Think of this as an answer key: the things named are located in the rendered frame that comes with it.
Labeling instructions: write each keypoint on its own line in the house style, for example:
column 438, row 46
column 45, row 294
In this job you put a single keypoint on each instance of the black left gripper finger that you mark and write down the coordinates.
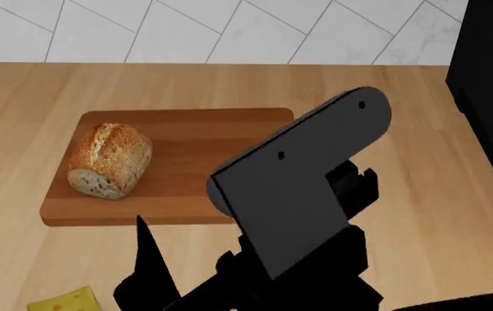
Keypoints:
column 147, row 249

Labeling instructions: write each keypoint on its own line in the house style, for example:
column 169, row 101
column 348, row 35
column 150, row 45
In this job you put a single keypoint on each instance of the yellow cheese wedge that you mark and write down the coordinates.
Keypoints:
column 71, row 299

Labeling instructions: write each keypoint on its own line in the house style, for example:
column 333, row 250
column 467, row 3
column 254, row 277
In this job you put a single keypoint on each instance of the crusty bread loaf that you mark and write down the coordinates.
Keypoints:
column 110, row 158

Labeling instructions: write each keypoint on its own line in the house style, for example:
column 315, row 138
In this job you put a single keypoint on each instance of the wooden cutting board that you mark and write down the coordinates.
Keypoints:
column 194, row 142

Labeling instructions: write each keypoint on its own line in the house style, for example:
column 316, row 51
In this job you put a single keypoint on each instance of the black appliance block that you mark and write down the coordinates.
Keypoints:
column 492, row 97

